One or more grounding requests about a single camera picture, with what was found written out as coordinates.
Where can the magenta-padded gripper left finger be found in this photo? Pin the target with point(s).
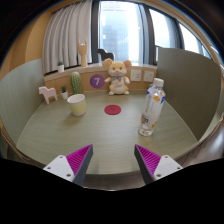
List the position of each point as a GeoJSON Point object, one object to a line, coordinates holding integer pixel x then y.
{"type": "Point", "coordinates": [61, 166]}

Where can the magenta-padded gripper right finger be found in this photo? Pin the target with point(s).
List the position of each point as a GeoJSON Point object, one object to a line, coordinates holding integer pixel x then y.
{"type": "Point", "coordinates": [165, 165]}

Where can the clear plastic water bottle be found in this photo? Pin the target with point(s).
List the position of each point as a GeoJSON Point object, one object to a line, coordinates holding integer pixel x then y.
{"type": "Point", "coordinates": [151, 111]}

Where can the pale yellow white cup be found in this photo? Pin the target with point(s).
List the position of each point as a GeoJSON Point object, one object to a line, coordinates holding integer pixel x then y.
{"type": "Point", "coordinates": [77, 105]}

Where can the small plant in white pot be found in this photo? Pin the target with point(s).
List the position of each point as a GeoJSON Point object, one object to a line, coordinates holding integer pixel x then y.
{"type": "Point", "coordinates": [64, 95]}
{"type": "Point", "coordinates": [60, 68]}

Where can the pink horse figurine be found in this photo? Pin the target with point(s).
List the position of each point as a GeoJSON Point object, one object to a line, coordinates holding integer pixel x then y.
{"type": "Point", "coordinates": [47, 92]}

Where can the flat round red coaster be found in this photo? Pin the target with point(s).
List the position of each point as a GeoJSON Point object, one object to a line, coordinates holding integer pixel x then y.
{"type": "Point", "coordinates": [112, 109]}

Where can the green desk partition panel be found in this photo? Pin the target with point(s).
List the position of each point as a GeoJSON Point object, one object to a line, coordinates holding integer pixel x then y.
{"type": "Point", "coordinates": [190, 86]}
{"type": "Point", "coordinates": [20, 96]}

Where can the tall green cactus ornament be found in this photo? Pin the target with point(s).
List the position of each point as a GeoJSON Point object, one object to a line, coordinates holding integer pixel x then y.
{"type": "Point", "coordinates": [76, 83]}

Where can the beige mouse plush toy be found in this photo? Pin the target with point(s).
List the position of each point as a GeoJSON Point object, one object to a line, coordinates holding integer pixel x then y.
{"type": "Point", "coordinates": [117, 78]}

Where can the wooden hand model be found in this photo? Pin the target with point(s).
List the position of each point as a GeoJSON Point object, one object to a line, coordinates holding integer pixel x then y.
{"type": "Point", "coordinates": [83, 53]}

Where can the black horse figurine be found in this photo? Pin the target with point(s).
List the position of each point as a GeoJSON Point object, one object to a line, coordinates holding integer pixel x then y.
{"type": "Point", "coordinates": [104, 55]}

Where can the white pleated curtain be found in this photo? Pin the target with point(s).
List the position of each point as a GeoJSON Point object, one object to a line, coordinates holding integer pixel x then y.
{"type": "Point", "coordinates": [66, 36]}

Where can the dark-framed large window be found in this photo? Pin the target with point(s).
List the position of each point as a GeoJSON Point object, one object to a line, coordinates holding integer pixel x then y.
{"type": "Point", "coordinates": [120, 30]}

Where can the white wall socket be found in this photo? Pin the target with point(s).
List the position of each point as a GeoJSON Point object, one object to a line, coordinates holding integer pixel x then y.
{"type": "Point", "coordinates": [136, 75]}
{"type": "Point", "coordinates": [149, 76]}

